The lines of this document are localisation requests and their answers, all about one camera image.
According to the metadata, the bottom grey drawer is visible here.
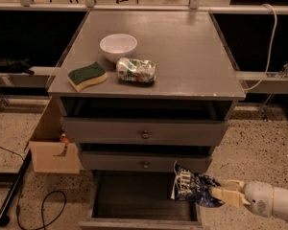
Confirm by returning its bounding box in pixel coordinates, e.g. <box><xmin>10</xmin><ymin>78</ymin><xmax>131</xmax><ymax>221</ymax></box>
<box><xmin>79</xmin><ymin>171</ymin><xmax>204</xmax><ymax>230</ymax></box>

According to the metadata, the orange item in box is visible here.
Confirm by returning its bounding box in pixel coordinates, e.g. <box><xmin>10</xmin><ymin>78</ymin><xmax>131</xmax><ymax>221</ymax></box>
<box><xmin>60</xmin><ymin>133</ymin><xmax>70</xmax><ymax>144</ymax></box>

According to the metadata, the green yellow sponge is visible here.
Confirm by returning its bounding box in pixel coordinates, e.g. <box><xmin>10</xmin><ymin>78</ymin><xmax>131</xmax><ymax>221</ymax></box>
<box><xmin>67</xmin><ymin>62</ymin><xmax>108</xmax><ymax>92</ymax></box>

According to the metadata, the middle grey drawer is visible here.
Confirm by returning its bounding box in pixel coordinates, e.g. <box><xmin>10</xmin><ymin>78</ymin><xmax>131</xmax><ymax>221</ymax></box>
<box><xmin>79</xmin><ymin>151</ymin><xmax>212</xmax><ymax>173</ymax></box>

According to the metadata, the top grey drawer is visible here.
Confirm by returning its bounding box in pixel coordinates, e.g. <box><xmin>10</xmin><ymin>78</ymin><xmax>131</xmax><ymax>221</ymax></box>
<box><xmin>61</xmin><ymin>117</ymin><xmax>228</xmax><ymax>147</ymax></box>

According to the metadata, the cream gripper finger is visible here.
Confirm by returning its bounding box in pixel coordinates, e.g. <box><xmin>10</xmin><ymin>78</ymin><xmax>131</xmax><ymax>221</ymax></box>
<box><xmin>218</xmin><ymin>180</ymin><xmax>245</xmax><ymax>192</ymax></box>
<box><xmin>208</xmin><ymin>187</ymin><xmax>250</xmax><ymax>208</ymax></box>

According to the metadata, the blue chip bag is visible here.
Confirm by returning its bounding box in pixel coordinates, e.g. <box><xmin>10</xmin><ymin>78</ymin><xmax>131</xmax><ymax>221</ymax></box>
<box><xmin>171</xmin><ymin>162</ymin><xmax>224</xmax><ymax>208</ymax></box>

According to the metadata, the green white chip bag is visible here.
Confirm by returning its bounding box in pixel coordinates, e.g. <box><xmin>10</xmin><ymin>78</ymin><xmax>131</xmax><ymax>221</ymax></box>
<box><xmin>116</xmin><ymin>57</ymin><xmax>156</xmax><ymax>83</ymax></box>

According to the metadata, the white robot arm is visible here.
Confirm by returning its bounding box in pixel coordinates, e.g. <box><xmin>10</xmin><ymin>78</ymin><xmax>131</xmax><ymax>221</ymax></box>
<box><xmin>209</xmin><ymin>180</ymin><xmax>288</xmax><ymax>223</ymax></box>

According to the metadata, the white hanging cable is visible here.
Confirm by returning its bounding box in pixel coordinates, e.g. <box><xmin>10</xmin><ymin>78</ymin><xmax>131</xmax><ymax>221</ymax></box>
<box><xmin>245</xmin><ymin>3</ymin><xmax>278</xmax><ymax>92</ymax></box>

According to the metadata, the black bar on floor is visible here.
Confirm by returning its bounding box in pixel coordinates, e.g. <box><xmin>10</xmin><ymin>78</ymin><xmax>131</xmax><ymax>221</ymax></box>
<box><xmin>0</xmin><ymin>151</ymin><xmax>32</xmax><ymax>227</ymax></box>

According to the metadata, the grey drawer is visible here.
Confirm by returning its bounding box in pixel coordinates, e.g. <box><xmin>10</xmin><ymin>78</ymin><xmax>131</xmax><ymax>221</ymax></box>
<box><xmin>79</xmin><ymin>171</ymin><xmax>204</xmax><ymax>230</ymax></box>
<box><xmin>61</xmin><ymin>117</ymin><xmax>228</xmax><ymax>147</ymax></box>
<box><xmin>79</xmin><ymin>151</ymin><xmax>212</xmax><ymax>173</ymax></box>

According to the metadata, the cardboard box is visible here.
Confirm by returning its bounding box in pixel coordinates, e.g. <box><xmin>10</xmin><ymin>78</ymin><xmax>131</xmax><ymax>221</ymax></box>
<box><xmin>28</xmin><ymin>99</ymin><xmax>82</xmax><ymax>174</ymax></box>

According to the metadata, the black object on ledge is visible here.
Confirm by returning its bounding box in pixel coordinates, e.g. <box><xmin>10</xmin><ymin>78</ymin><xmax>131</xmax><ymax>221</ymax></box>
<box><xmin>0</xmin><ymin>58</ymin><xmax>35</xmax><ymax>75</ymax></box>

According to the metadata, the grey drawer cabinet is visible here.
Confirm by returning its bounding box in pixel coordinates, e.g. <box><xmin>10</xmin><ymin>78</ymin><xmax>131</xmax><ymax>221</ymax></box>
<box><xmin>47</xmin><ymin>10</ymin><xmax>247</xmax><ymax>230</ymax></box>

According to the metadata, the white bowl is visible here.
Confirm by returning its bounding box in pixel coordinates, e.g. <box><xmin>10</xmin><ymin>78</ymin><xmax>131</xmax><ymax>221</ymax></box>
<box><xmin>99</xmin><ymin>34</ymin><xmax>137</xmax><ymax>63</ymax></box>

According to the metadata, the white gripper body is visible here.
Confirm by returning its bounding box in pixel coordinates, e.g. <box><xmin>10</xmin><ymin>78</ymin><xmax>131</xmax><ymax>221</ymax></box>
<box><xmin>244</xmin><ymin>181</ymin><xmax>274</xmax><ymax>218</ymax></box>

